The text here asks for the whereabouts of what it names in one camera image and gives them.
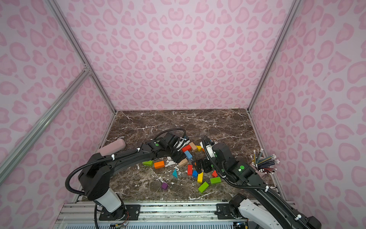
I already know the red block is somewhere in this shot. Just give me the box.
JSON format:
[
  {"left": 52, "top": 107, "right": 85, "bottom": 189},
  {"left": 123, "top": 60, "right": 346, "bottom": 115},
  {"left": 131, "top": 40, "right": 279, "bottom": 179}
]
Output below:
[
  {"left": 187, "top": 165, "right": 193, "bottom": 176},
  {"left": 212, "top": 171, "right": 218, "bottom": 178},
  {"left": 182, "top": 145, "right": 192, "bottom": 152}
]

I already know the light blue block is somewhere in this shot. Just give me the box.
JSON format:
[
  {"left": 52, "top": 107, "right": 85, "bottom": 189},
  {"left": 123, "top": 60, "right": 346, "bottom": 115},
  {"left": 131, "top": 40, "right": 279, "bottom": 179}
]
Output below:
[{"left": 185, "top": 150, "right": 193, "bottom": 161}]

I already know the natural wood block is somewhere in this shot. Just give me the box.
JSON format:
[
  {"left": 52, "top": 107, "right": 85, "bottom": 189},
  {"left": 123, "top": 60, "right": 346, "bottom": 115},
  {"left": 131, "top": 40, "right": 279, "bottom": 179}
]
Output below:
[
  {"left": 178, "top": 158, "right": 188, "bottom": 167},
  {"left": 189, "top": 142, "right": 198, "bottom": 152}
]

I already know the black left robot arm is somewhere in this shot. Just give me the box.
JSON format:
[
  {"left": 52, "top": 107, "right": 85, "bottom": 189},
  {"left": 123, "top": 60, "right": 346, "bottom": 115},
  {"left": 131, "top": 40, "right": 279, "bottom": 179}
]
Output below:
[{"left": 65, "top": 128, "right": 189, "bottom": 214}]

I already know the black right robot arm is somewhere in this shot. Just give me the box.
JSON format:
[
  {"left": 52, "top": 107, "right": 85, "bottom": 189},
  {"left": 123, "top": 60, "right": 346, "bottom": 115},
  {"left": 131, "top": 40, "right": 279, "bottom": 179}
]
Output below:
[{"left": 201, "top": 135, "right": 321, "bottom": 229}]

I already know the green block right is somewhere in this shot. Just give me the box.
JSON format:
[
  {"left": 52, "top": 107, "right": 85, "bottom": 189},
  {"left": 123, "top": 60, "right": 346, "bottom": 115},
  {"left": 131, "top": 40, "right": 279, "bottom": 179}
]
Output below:
[{"left": 210, "top": 177, "right": 222, "bottom": 185}]

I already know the green block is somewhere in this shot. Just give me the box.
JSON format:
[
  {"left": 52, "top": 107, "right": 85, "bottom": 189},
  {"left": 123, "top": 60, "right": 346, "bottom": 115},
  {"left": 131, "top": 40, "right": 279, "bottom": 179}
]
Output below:
[
  {"left": 198, "top": 182, "right": 209, "bottom": 193},
  {"left": 143, "top": 160, "right": 154, "bottom": 167},
  {"left": 210, "top": 177, "right": 222, "bottom": 185}
]

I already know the green block lower left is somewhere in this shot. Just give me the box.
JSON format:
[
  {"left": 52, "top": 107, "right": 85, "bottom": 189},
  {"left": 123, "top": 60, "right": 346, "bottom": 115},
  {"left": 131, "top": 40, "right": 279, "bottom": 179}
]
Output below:
[{"left": 143, "top": 160, "right": 154, "bottom": 167}]

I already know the yellow block centre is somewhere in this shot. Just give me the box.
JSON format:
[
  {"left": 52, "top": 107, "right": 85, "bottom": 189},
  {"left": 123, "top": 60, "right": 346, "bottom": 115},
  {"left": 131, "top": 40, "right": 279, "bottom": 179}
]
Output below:
[{"left": 197, "top": 172, "right": 204, "bottom": 184}]

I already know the teal triangle block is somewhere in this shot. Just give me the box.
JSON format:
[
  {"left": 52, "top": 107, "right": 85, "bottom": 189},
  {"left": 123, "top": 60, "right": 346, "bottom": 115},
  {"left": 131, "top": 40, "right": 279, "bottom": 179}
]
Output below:
[{"left": 173, "top": 169, "right": 178, "bottom": 179}]

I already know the green block bottom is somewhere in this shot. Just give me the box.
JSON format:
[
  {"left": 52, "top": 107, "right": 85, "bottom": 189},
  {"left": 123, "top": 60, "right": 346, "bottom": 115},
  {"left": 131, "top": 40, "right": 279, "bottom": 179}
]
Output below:
[{"left": 198, "top": 182, "right": 209, "bottom": 193}]

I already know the purple cube block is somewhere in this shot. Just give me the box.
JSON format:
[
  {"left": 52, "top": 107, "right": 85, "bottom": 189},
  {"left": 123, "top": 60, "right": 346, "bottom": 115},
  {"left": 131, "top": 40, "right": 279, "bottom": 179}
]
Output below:
[{"left": 161, "top": 182, "right": 169, "bottom": 190}]

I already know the bundle of pencils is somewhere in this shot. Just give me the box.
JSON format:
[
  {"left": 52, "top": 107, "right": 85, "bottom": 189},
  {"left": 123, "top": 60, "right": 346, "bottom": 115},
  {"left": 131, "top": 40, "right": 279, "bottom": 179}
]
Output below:
[{"left": 251, "top": 148, "right": 280, "bottom": 175}]

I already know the pink pencil case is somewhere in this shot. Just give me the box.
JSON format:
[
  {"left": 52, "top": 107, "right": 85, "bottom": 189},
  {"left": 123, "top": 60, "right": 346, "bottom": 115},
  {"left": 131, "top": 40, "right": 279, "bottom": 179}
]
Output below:
[{"left": 97, "top": 138, "right": 126, "bottom": 156}]

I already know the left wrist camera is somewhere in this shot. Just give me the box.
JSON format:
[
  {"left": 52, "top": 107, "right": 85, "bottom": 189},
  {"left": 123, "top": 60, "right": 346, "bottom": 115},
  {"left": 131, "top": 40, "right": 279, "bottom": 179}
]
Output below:
[{"left": 175, "top": 137, "right": 190, "bottom": 151}]

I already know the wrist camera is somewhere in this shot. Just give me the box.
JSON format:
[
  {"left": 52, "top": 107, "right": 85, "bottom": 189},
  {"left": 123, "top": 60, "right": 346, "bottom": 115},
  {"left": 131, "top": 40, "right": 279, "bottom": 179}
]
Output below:
[
  {"left": 175, "top": 137, "right": 190, "bottom": 151},
  {"left": 204, "top": 144, "right": 215, "bottom": 159}
]

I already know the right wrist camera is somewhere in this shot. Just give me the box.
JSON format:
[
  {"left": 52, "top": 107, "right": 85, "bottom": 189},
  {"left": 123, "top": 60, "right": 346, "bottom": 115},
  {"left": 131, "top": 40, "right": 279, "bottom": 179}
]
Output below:
[{"left": 204, "top": 144, "right": 215, "bottom": 159}]

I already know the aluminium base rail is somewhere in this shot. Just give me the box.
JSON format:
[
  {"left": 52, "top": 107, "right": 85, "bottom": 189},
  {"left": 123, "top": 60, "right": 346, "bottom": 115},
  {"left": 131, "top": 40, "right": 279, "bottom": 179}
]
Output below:
[{"left": 54, "top": 199, "right": 287, "bottom": 229}]

